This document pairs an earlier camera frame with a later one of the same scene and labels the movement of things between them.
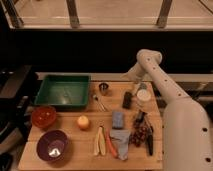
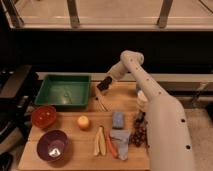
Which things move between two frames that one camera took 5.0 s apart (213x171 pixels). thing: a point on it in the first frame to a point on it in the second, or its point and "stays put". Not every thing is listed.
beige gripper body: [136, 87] to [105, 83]
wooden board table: [121, 130] stays put
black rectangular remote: [127, 100] to [104, 85]
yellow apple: [83, 121] stays put
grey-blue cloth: [120, 139] stays put
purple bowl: [52, 145] stays put
